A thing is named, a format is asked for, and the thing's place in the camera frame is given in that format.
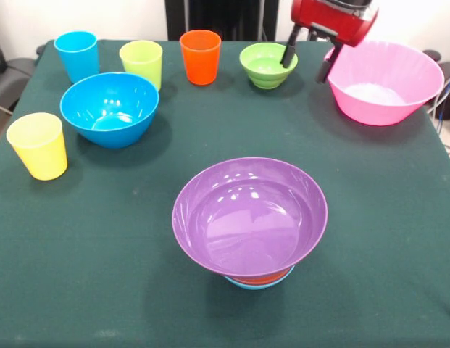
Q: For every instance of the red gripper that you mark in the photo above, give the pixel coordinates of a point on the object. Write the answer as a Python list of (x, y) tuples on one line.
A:
[(329, 18)]

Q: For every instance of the small green plastic bowl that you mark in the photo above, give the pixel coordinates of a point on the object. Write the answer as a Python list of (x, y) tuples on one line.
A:
[(264, 69)]

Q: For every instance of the purple plastic bowl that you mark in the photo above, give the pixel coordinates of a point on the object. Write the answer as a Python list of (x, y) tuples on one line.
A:
[(246, 217)]

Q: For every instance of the orange plastic bowl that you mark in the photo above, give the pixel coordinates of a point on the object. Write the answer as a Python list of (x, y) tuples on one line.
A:
[(259, 280)]

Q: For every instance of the small blue plastic bowl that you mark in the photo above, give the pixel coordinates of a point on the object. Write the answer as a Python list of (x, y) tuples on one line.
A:
[(255, 285)]

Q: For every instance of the black power plug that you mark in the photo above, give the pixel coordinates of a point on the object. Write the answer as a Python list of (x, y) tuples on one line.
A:
[(312, 35)]

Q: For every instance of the large pink plastic bowl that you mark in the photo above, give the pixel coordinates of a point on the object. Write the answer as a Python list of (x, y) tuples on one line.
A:
[(384, 79)]

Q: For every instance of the orange plastic cup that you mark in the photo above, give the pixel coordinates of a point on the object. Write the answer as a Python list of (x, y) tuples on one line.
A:
[(200, 61)]

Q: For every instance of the lime green plastic cup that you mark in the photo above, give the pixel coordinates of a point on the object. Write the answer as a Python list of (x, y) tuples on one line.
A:
[(141, 61)]

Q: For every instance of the large blue plastic bowl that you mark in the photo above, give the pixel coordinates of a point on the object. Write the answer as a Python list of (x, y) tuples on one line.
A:
[(108, 108)]

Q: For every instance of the blue plastic cup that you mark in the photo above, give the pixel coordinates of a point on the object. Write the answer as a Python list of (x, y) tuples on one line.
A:
[(79, 58)]

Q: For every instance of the dark green tablecloth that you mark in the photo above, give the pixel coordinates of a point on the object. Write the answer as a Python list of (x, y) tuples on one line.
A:
[(101, 235)]

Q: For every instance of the yellow plastic cup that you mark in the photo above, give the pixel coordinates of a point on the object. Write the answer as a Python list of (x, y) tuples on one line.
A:
[(40, 152)]

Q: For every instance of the black chair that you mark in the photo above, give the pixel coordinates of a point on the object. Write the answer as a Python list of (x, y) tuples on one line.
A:
[(11, 79)]

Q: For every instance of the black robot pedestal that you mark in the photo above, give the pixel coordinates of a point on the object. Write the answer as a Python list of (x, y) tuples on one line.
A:
[(224, 21)]

